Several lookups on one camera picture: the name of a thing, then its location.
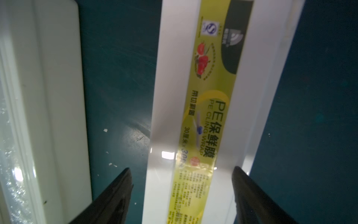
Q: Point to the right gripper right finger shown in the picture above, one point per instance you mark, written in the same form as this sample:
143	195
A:
253	205

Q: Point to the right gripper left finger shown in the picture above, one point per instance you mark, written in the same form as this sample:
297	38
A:
111	207

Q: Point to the white wrap dispenser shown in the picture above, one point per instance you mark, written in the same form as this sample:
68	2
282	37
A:
45	174

